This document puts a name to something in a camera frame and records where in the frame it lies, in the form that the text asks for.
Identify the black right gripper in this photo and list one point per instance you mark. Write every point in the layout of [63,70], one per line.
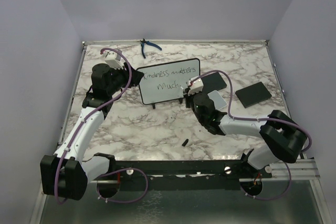
[187,98]

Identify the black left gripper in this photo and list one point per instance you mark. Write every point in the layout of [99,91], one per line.
[136,77]

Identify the black framed whiteboard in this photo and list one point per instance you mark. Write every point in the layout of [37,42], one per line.
[162,82]

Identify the black rectangular eraser block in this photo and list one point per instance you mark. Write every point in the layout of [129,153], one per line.
[213,81]

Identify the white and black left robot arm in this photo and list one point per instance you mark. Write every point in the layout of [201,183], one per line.
[64,174]

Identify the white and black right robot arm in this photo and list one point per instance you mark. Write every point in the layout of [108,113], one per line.
[283,138]

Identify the black marker cap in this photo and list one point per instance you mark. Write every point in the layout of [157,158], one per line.
[185,142]

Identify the black flat pad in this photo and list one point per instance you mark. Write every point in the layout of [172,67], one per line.
[253,94]

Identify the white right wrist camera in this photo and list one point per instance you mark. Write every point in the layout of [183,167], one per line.
[194,85]

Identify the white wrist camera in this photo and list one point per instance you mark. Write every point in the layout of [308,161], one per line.
[112,59]
[194,85]

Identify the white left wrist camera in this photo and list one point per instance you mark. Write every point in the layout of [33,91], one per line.
[112,59]

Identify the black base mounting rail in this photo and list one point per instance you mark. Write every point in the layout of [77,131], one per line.
[170,175]

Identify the aluminium frame profile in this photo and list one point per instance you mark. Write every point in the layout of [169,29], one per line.
[302,169]

